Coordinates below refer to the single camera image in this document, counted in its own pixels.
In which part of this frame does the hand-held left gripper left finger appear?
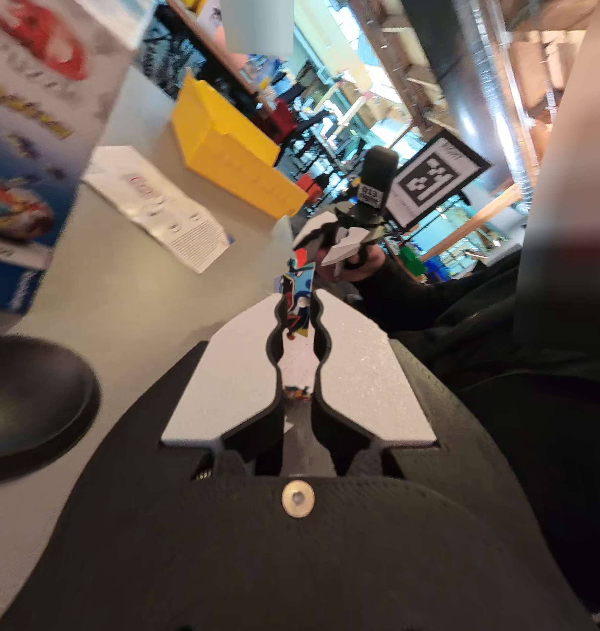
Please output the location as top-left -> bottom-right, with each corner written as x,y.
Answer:
160,293 -> 287,447

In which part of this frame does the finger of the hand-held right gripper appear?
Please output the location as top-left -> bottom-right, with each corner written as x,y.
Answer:
292,209 -> 341,252
320,227 -> 368,267

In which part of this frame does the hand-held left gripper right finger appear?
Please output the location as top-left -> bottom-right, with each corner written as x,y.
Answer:
311,289 -> 437,447

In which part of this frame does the person's right forearm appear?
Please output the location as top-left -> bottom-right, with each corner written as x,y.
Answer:
354,250 -> 523,336

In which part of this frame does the black dome ball stand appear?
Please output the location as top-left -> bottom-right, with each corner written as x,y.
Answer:
0,335 -> 101,486

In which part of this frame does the puzzle box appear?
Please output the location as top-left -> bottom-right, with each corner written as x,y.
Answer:
0,0 -> 158,314

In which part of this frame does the person's right hand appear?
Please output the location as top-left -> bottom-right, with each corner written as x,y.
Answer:
314,242 -> 387,283

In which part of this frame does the red bin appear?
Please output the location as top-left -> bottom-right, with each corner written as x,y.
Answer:
296,174 -> 331,197

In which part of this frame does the red chair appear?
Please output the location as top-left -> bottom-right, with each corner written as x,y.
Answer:
272,98 -> 299,143

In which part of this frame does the empty yellow bin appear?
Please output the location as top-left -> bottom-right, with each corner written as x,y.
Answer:
171,69 -> 308,220

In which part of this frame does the instruction leaflet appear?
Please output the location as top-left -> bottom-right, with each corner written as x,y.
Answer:
81,145 -> 234,274

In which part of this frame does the wooden work table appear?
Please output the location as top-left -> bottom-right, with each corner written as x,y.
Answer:
167,0 -> 262,95

